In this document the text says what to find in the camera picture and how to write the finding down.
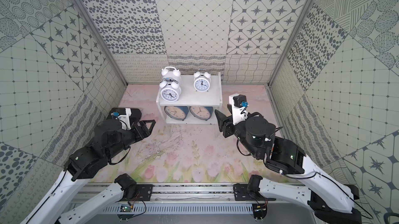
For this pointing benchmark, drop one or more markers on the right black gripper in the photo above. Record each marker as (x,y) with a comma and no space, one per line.
(227,123)

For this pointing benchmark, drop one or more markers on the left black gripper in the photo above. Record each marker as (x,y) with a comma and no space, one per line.
(135,130)

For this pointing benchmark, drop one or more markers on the blue round alarm clock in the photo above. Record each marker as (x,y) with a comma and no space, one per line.
(203,113)
(178,113)

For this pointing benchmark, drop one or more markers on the white twin-bell alarm clock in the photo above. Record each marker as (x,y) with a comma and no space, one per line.
(171,72)
(170,89)
(202,80)

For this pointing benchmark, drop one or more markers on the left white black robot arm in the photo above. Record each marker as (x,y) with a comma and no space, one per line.
(109,140)

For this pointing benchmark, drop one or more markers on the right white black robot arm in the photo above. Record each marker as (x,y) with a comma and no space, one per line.
(329,200)

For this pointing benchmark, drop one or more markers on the white two-tier shelf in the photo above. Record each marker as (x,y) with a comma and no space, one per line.
(190,97)

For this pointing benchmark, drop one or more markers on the black plastic tool case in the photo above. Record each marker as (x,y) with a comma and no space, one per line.
(135,117)

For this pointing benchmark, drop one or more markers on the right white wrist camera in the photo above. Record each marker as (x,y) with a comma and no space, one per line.
(239,104)

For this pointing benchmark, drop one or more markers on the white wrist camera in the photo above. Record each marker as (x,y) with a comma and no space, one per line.
(123,115)
(239,104)

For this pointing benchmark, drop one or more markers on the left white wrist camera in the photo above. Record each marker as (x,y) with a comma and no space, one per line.
(123,115)

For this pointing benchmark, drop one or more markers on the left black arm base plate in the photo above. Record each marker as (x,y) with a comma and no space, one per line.
(139,192)

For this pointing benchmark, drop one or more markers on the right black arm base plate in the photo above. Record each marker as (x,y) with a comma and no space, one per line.
(241,193)

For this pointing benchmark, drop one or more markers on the aluminium mounting rail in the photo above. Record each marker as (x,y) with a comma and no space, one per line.
(223,192)

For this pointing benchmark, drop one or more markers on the white perforated cable duct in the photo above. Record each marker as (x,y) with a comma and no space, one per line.
(174,208)

